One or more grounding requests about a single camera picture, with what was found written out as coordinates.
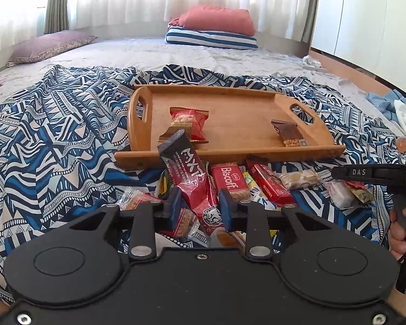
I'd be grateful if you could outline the blue striped pillow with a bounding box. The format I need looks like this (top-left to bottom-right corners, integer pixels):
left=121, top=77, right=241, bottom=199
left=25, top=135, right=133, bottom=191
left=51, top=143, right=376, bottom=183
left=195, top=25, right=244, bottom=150
left=165, top=26, right=258, bottom=50

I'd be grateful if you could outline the clear nougat packet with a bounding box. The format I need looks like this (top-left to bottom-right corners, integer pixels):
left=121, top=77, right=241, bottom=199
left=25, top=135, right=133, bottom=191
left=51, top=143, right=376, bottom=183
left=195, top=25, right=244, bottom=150
left=278, top=169, right=323, bottom=190

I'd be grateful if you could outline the red biscuit packet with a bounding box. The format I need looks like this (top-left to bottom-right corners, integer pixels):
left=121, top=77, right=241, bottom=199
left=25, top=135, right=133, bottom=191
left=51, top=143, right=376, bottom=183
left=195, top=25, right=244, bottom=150
left=210, top=163, right=250, bottom=204

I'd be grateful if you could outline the red pillow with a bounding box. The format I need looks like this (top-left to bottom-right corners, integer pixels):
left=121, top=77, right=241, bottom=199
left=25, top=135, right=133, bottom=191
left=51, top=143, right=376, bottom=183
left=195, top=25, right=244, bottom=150
left=168, top=5, right=256, bottom=37

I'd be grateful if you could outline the red wafer bar packet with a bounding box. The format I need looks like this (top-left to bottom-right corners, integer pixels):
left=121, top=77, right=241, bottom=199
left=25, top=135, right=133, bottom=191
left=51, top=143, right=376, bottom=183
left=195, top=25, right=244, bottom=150
left=246, top=163, right=297, bottom=208

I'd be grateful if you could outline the brown peanut snack packet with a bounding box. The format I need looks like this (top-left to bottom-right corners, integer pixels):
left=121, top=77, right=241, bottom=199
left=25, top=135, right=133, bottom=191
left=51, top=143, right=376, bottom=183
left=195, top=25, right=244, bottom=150
left=271, top=119, right=310, bottom=148

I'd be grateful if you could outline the wooden serving tray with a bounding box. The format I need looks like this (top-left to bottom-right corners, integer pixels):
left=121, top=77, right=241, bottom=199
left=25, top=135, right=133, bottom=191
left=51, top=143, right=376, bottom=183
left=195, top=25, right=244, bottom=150
left=114, top=85, right=346, bottom=170

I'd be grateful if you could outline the black and red snack bar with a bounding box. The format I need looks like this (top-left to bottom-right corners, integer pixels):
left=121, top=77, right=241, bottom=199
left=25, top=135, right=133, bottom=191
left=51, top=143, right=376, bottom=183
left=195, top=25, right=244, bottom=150
left=156, top=129, right=224, bottom=236

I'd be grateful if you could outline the yellow candy packet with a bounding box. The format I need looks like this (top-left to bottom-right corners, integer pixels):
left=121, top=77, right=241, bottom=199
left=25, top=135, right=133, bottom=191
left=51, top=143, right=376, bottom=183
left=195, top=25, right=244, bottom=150
left=241, top=172, right=269, bottom=207

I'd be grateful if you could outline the blue clothing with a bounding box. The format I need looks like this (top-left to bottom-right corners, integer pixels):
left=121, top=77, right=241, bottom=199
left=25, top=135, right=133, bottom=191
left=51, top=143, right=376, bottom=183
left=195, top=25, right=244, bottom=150
left=365, top=90, right=406, bottom=121

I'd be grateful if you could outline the clear peanut brittle packet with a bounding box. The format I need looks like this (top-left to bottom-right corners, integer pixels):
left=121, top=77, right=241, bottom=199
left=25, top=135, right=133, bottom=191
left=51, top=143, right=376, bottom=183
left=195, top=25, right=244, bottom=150
left=161, top=206, right=201, bottom=242

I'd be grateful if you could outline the white wardrobe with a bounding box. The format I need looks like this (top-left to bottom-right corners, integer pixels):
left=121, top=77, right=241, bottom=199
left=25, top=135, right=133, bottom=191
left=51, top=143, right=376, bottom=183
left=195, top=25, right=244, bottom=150
left=309, top=0, right=406, bottom=100

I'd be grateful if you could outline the person's right hand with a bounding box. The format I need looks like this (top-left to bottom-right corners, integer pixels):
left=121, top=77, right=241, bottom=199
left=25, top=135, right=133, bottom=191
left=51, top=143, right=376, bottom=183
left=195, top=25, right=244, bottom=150
left=388, top=200, right=406, bottom=262

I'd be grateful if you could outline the white and red candy packet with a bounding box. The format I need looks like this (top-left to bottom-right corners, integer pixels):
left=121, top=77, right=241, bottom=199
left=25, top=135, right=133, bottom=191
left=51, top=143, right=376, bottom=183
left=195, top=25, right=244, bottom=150
left=325, top=180, right=366, bottom=210

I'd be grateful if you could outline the red peanut packet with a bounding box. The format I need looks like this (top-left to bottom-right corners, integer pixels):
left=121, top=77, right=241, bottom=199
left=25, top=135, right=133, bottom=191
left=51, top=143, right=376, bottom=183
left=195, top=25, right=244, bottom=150
left=159, top=108, right=210, bottom=144

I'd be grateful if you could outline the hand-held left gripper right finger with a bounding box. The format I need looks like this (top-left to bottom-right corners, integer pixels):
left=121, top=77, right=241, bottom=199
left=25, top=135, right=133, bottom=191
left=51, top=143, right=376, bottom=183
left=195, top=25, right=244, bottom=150
left=218, top=189, right=340, bottom=262

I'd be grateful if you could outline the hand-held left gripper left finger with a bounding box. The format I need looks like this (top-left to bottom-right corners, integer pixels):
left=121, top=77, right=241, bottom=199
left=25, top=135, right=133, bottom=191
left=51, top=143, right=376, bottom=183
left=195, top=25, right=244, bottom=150
left=68, top=187, right=183, bottom=263

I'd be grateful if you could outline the green curtain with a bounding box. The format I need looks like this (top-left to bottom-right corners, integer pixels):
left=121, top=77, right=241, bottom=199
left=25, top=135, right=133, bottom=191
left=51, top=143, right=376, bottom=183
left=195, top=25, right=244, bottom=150
left=45, top=0, right=70, bottom=34
left=301, top=0, right=320, bottom=43

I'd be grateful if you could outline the purple pillow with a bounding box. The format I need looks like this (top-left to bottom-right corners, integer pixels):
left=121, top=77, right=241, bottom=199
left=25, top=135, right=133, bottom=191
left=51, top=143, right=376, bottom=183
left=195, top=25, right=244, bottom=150
left=7, top=30, right=98, bottom=66

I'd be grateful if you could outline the grey bed sheet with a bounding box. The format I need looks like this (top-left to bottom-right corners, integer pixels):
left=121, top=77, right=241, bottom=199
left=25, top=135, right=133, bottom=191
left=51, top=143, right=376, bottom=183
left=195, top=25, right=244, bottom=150
left=0, top=35, right=406, bottom=132

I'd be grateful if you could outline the white cloth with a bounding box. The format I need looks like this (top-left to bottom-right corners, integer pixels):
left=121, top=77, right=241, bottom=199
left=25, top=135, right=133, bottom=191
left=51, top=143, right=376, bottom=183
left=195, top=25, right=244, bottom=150
left=393, top=100, right=406, bottom=136

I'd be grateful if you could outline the wooden bed frame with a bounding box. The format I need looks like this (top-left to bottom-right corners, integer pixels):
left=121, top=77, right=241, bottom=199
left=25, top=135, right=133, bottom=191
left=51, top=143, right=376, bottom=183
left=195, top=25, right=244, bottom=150
left=307, top=48, right=406, bottom=107

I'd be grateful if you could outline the small clear snack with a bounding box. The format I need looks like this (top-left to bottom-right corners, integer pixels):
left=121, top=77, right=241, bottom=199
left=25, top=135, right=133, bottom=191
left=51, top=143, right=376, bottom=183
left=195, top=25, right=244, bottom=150
left=116, top=189, right=163, bottom=211

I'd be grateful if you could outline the orange snack packet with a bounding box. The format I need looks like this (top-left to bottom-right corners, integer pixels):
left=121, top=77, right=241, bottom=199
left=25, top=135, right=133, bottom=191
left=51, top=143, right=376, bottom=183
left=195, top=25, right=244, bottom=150
left=211, top=228, right=246, bottom=248

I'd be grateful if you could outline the blue patterned blanket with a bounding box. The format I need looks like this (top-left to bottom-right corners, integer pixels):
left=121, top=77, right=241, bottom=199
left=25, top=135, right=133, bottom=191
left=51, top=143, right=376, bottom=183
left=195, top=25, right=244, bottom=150
left=0, top=64, right=406, bottom=307

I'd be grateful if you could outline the yellow and green packet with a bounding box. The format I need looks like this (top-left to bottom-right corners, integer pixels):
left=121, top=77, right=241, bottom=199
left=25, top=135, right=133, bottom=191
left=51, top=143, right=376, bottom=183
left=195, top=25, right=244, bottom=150
left=155, top=169, right=173, bottom=200

